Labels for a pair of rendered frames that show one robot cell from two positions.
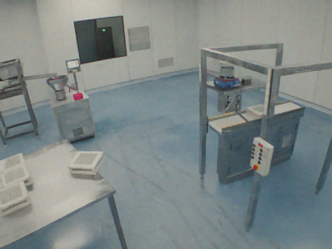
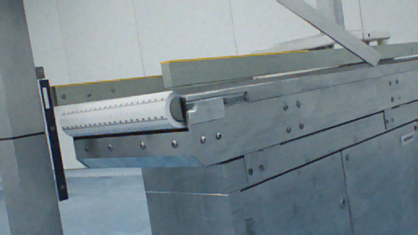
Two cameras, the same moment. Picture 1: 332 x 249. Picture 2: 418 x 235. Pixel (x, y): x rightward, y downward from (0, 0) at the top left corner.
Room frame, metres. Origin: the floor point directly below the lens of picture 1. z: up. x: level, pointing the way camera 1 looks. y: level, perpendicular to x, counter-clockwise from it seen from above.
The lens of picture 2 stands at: (1.59, -0.32, 0.81)
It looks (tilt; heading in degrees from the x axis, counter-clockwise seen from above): 3 degrees down; 333
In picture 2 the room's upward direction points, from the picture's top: 9 degrees counter-clockwise
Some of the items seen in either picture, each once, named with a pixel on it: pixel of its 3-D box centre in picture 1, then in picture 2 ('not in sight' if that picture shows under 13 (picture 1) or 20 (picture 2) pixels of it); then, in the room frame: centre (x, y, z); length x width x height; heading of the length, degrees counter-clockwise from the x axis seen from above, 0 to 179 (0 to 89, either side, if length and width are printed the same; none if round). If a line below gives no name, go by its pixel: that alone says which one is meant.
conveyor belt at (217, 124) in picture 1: (261, 116); (330, 79); (2.53, -1.14, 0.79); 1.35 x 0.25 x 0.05; 110
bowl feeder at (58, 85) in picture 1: (63, 87); not in sight; (3.84, 1.75, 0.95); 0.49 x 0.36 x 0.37; 118
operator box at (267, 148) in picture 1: (261, 156); not in sight; (1.46, -0.71, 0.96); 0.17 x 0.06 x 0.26; 20
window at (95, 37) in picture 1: (101, 39); not in sight; (6.74, 1.66, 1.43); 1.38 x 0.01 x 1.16; 118
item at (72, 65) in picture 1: (74, 76); not in sight; (4.04, 1.57, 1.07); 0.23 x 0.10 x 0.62; 118
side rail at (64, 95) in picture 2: (253, 109); (279, 69); (2.65, -1.08, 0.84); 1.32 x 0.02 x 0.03; 110
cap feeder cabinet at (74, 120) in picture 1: (72, 117); not in sight; (3.82, 1.68, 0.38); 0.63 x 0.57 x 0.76; 118
